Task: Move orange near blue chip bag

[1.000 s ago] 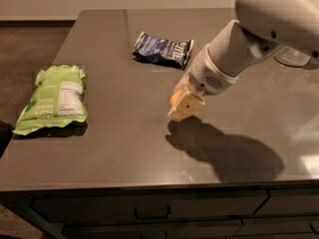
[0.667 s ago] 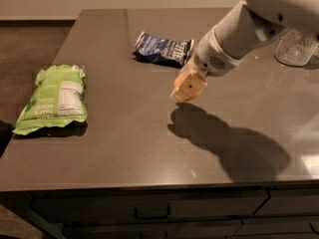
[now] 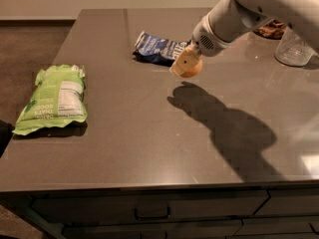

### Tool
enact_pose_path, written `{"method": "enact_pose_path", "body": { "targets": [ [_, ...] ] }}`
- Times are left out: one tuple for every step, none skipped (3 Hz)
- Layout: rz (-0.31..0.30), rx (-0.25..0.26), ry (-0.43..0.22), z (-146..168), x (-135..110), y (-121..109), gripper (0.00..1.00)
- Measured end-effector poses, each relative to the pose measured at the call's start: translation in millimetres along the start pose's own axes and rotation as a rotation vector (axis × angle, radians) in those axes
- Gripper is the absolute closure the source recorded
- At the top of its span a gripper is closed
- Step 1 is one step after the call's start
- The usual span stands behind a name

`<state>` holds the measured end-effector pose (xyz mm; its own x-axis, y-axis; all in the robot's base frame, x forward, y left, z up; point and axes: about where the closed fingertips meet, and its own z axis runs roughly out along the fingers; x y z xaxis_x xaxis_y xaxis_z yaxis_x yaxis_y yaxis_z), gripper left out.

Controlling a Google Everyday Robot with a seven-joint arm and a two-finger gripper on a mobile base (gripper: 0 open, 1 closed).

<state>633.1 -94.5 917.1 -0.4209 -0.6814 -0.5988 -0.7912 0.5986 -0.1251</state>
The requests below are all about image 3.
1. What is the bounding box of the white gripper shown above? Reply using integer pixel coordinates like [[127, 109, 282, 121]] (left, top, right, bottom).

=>
[[169, 0, 271, 77]]

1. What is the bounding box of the orange fruit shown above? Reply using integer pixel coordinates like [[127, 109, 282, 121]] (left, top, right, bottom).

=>
[[181, 60, 202, 78]]

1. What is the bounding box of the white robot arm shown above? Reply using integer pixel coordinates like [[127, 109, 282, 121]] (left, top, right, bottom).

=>
[[170, 0, 319, 78]]

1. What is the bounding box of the blue chip bag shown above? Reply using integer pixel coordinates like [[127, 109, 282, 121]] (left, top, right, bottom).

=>
[[133, 31, 190, 67]]

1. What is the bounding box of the green snack bag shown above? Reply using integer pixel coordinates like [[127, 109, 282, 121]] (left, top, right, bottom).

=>
[[13, 65, 88, 136]]

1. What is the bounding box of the glass jar with black lid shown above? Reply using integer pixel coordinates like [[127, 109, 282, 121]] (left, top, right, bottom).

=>
[[254, 20, 286, 40]]

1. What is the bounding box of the clear glass cup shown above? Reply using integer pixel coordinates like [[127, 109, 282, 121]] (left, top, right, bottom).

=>
[[274, 28, 314, 67]]

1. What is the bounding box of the dark right cabinet drawer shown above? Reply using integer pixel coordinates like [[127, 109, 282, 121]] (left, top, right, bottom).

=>
[[255, 189, 319, 216]]

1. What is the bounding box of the dark cabinet drawer with handle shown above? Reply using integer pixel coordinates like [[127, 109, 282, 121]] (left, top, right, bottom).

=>
[[32, 190, 268, 224]]

